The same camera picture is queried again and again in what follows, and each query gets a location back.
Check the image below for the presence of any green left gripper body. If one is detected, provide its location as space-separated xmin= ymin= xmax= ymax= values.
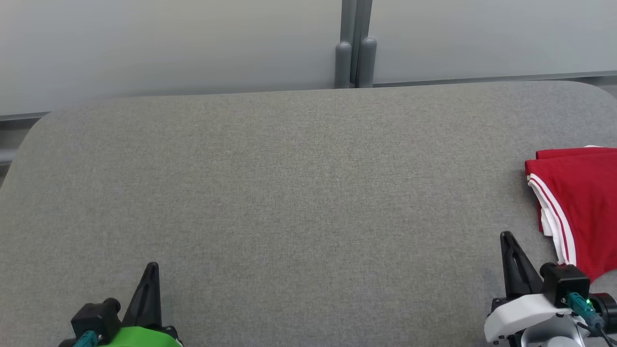
xmin=96 ymin=325 xmax=184 ymax=347

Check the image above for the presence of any teal left camera connector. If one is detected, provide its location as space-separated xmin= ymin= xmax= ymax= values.
xmin=72 ymin=330 xmax=100 ymax=347

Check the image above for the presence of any black right camera cable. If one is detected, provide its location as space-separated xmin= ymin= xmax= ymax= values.
xmin=577 ymin=322 xmax=614 ymax=347

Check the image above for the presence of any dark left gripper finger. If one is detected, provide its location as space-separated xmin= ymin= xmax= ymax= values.
xmin=121 ymin=262 xmax=163 ymax=328

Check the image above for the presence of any red jersey number 23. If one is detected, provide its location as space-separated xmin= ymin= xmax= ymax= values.
xmin=524 ymin=153 xmax=617 ymax=283

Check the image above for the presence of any teal right camera connector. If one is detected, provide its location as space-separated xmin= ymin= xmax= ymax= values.
xmin=566 ymin=291 xmax=604 ymax=329

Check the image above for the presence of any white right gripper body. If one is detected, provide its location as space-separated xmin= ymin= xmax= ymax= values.
xmin=484 ymin=293 xmax=579 ymax=345

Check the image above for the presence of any grey round partition post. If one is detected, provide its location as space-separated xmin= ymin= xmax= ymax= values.
xmin=335 ymin=41 xmax=353 ymax=89
xmin=357 ymin=37 xmax=378 ymax=89

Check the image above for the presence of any grey partition upright frame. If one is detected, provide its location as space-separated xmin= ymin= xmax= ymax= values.
xmin=341 ymin=0 xmax=374 ymax=87

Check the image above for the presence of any teal camera connector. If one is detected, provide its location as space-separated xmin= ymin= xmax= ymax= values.
xmin=72 ymin=330 xmax=100 ymax=347
xmin=566 ymin=291 xmax=604 ymax=329

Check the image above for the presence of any grey partition base rail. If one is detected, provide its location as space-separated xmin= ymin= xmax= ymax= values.
xmin=0 ymin=111 xmax=53 ymax=122
xmin=373 ymin=70 xmax=617 ymax=88

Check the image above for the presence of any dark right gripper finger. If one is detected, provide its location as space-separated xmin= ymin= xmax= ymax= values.
xmin=499 ymin=231 xmax=544 ymax=300

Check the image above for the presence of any red shorts white stripe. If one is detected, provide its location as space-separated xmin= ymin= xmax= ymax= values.
xmin=536 ymin=145 xmax=617 ymax=160

